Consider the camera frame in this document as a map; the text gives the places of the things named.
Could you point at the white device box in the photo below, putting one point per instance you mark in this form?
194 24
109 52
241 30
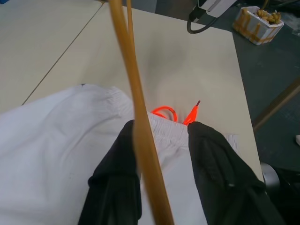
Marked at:
216 5

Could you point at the silver robot body part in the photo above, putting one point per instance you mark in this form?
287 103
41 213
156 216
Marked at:
269 175

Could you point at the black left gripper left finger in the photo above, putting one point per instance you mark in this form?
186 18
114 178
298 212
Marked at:
112 178

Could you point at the tan rubber tube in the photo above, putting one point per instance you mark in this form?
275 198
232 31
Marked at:
143 131

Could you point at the white shorts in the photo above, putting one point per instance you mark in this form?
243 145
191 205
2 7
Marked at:
51 145

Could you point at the white taped foam box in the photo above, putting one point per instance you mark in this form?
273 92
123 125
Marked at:
254 29

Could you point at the brown wooden strip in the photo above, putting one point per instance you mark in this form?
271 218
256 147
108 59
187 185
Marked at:
276 104

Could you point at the yellow-brown clutter in foam box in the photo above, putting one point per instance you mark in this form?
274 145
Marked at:
269 16

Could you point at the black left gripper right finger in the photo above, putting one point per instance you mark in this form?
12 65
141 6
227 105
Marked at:
218 168

